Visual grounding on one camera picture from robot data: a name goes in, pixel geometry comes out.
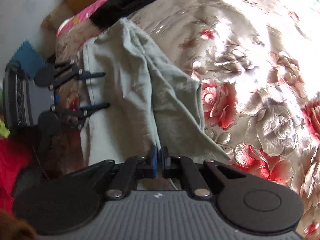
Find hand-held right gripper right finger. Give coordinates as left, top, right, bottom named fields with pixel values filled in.
left=161, top=146, right=248, bottom=198

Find yellow-green cloth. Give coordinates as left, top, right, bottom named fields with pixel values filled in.
left=0, top=119, right=10, bottom=138

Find floral bedspread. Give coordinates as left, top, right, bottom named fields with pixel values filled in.
left=41, top=0, right=320, bottom=240

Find blue zigzag-edged mat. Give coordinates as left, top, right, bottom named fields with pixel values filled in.
left=11, top=40, right=48, bottom=78

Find green pants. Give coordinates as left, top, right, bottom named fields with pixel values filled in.
left=80, top=17, right=232, bottom=190

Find brown fuzzy cloth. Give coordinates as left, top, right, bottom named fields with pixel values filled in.
left=0, top=209, right=38, bottom=240

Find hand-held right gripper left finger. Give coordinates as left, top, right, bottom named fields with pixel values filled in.
left=85, top=146, right=159, bottom=201

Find red garment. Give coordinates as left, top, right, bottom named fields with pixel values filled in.
left=0, top=139, right=33, bottom=213

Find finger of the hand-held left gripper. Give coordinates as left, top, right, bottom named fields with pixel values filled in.
left=49, top=60, right=106, bottom=91
left=49, top=102, right=111, bottom=131

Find black cloth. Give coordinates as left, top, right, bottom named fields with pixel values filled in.
left=90, top=0, right=156, bottom=29

